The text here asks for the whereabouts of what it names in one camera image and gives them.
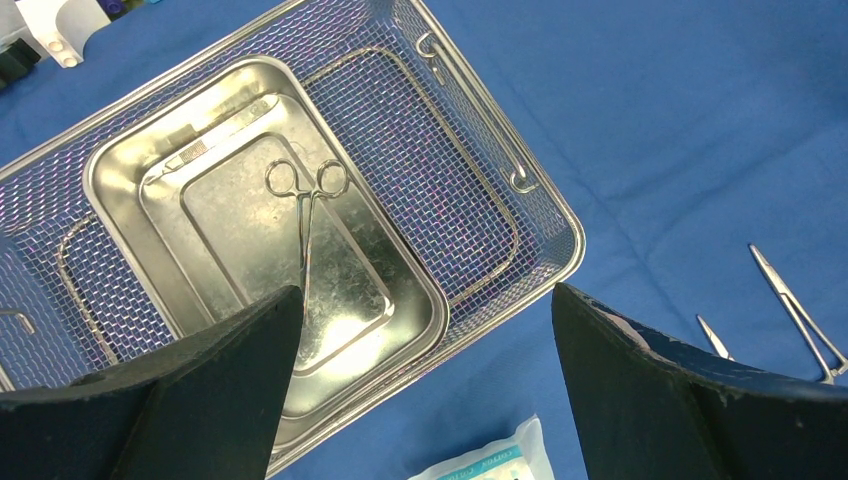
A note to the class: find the steel ring-handled forceps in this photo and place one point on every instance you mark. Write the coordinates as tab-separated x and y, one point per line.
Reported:
716	343

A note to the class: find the steel scalpel handle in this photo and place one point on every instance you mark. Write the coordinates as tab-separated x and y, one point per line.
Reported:
216	135

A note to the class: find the white sterile packet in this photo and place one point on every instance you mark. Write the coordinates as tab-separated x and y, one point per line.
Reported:
520	456

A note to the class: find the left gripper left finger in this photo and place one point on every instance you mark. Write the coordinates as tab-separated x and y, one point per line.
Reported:
207	406

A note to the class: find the steel hemostat forceps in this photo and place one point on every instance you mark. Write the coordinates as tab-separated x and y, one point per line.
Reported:
809	329

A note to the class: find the steel needle holder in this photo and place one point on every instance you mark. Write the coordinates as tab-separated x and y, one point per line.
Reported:
305	198

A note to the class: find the metal mesh tray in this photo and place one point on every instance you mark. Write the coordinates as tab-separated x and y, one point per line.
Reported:
454	174

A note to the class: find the small black block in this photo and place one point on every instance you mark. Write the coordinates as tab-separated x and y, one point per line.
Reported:
18	59

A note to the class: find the steel instrument pan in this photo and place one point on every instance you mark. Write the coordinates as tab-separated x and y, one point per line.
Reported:
208	240

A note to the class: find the blue surgical wrap cloth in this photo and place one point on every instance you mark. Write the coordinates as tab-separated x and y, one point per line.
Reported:
678	131

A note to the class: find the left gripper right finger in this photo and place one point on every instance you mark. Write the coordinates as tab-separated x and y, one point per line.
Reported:
649	406

